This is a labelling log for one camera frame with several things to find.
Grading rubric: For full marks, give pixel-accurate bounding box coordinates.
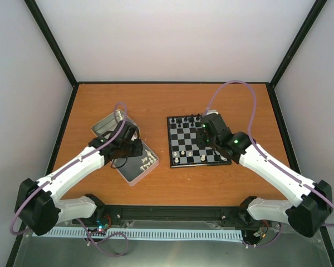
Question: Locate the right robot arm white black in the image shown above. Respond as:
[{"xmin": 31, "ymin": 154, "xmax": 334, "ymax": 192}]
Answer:
[{"xmin": 197, "ymin": 113, "xmax": 333, "ymax": 238}]

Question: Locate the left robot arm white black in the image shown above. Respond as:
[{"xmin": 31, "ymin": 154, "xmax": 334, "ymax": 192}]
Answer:
[{"xmin": 14, "ymin": 121, "xmax": 143, "ymax": 236}]

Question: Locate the black white chess board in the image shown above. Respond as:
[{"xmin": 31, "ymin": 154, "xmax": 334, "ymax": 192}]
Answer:
[{"xmin": 167, "ymin": 114, "xmax": 232, "ymax": 168}]

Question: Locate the small circuit board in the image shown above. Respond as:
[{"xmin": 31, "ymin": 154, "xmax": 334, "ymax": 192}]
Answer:
[{"xmin": 88, "ymin": 215, "xmax": 112, "ymax": 238}]

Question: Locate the pink tin box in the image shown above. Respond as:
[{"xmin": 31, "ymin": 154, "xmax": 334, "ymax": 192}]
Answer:
[{"xmin": 117, "ymin": 142, "xmax": 159, "ymax": 186}]

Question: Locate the gold tin lid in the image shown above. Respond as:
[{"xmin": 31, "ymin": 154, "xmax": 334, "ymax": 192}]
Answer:
[{"xmin": 91, "ymin": 109, "xmax": 125, "ymax": 139}]

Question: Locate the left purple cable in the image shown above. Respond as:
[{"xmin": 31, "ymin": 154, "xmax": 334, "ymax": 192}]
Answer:
[{"xmin": 8, "ymin": 102, "xmax": 129, "ymax": 236}]

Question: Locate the black frame rail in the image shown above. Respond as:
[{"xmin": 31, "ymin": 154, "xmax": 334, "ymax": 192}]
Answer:
[{"xmin": 103, "ymin": 205, "xmax": 244, "ymax": 228}]

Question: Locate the purple cable on base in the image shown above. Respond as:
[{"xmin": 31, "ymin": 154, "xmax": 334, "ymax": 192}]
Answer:
[{"xmin": 77, "ymin": 218, "xmax": 129, "ymax": 256}]

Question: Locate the light blue cable duct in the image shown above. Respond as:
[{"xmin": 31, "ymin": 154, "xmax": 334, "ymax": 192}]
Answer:
[{"xmin": 39, "ymin": 226, "xmax": 243, "ymax": 243}]

